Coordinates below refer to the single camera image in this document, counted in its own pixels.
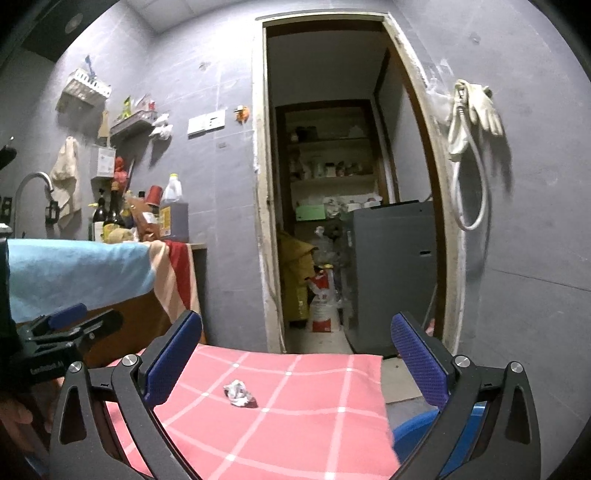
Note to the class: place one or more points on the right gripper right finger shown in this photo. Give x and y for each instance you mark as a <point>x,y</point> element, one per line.
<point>485,426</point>

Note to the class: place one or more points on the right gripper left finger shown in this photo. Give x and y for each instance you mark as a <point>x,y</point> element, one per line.
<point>84,443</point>

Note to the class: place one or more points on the silver foil wrapper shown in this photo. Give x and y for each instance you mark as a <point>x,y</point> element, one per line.
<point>238,395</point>

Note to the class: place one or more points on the chrome kitchen faucet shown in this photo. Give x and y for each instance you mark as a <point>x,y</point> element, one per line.
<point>25,202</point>

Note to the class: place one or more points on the left hand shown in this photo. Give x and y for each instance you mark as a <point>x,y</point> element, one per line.
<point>17,419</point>

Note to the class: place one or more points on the blue striped cloth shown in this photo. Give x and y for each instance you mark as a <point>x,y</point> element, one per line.
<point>50,275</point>

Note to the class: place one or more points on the dark wine bottle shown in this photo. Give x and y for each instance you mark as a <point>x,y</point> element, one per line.
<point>113,219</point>

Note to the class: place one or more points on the pink checked tablecloth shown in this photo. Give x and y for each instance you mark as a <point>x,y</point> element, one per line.
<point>318,416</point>

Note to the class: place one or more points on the beige hanging towel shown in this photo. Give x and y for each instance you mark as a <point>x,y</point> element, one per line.
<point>66,181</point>

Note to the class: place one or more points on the large oil jug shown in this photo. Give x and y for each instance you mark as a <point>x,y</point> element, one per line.
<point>173,212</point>

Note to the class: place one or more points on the red cup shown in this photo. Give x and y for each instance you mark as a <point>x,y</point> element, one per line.
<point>154,195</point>

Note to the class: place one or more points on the grey refrigerator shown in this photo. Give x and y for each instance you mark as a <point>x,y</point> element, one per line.
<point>391,267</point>

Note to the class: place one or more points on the yellow bag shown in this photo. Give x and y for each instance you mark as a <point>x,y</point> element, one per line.
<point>296,267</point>

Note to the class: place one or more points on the green box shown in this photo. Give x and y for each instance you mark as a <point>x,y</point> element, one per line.
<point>313,212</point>

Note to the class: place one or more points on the white rubber glove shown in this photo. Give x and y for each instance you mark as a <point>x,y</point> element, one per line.
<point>482,110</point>

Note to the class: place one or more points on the grey wall shelf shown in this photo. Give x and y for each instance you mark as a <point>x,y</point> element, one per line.
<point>139,121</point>

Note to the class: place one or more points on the white wall basket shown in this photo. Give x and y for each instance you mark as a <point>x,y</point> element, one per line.
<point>85,87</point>

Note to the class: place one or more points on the white wall switch panel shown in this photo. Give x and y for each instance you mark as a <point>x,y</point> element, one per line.
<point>207,122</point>

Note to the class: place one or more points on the wooden door frame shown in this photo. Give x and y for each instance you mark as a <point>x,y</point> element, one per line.
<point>341,116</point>

